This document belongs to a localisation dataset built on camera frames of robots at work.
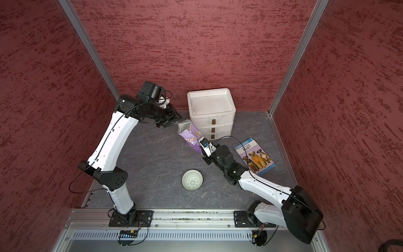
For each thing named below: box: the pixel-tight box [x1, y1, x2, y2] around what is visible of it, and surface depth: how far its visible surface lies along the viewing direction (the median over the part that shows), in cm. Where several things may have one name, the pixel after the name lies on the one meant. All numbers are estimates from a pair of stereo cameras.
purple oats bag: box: [177, 119, 203, 153], surface depth 74 cm
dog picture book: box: [233, 137, 276, 176], surface depth 97 cm
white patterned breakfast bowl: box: [181, 168, 204, 192], surface depth 86 cm
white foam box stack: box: [186, 88, 237, 141], surface depth 94 cm
